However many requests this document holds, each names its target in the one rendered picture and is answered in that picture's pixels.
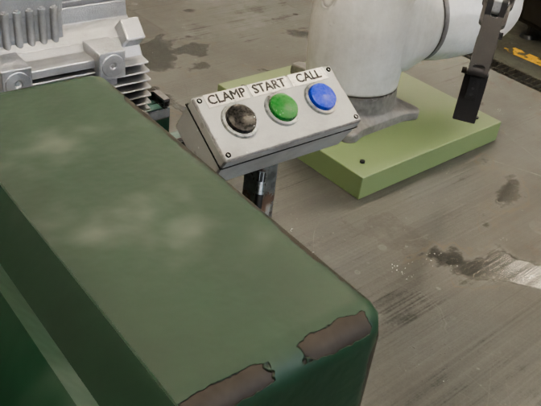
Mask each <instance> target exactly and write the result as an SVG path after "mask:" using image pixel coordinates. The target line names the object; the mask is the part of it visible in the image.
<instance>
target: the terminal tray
mask: <svg viewBox="0 0 541 406"><path fill-rule="evenodd" d="M62 11H63V8H62V0H0V48H2V47H3V48H4V49H5V50H7V51H9V50H11V46H12V45H16V47H17V48H23V44H26V43H28V44H29V45H30V46H32V47H34V46H35V42H36V41H40V43H42V44H47V40H48V39H51V40H52V41H53V42H55V43H58V42H59V38H61V37H63V23H62Z"/></svg>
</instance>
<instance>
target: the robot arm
mask: <svg viewBox="0 0 541 406"><path fill-rule="evenodd" d="M522 5H523V0H314V3H313V7H312V15H311V19H310V24H309V31H308V44H307V60H306V63H304V62H300V61H298V62H295V63H293V65H292V66H291V74H293V73H299V72H302V71H306V70H310V69H314V68H319V67H323V66H326V65H328V66H330V68H331V70H332V71H333V73H334V74H335V76H336V78H337V80H338V81H339V83H340V84H341V87H342V88H343V90H344V91H345V93H346V95H347V97H348V98H349V100H350V101H351V103H352V105H353V107H354V109H355V110H356V111H357V114H358V115H359V117H360V119H361V121H360V122H359V123H358V124H357V128H354V129H352V130H351V131H350V132H349V133H348V134H347V135H346V136H345V137H344V139H343V140H342V141H341V142H343V143H355V142H356V141H358V140H359V139H360V138H361V137H363V136H365V135H369V134H371V133H374V132H376V131H379V130H382V129H384V128H387V127H389V126H393V125H395V124H397V123H400V122H405V121H411V120H416V119H417V118H418V115H419V108H417V107H416V106H414V105H412V104H410V103H408V102H405V101H403V100H401V99H399V98H397V97H396V95H397V88H398V84H399V78H400V75H401V72H404V71H407V70H408V69H409V68H411V67H413V66H414V65H416V64H418V63H419V62H420V61H422V60H444V59H449V58H453V57H458V56H464V55H467V54H470V53H472V57H471V60H470V63H469V66H468V67H464V66H463V68H462V70H461V72H462V73H464V74H465V75H464V79H463V81H462V85H461V87H460V92H459V96H458V98H457V102H456V107H455V110H454V113H453V116H452V118H453V119H456V120H460V121H463V122H469V123H472V124H474V123H475V121H476V118H477V113H478V110H479V108H480V104H481V100H482V97H483V94H484V92H485V87H486V84H487V81H488V78H489V69H490V66H491V64H492V60H493V58H494V53H495V50H496V47H497V44H498V41H499V40H502V37H503V36H504V35H505V34H506V33H507V32H508V31H510V29H511V28H512V27H513V26H514V25H515V24H516V22H517V21H518V18H519V16H520V14H521V12H522Z"/></svg>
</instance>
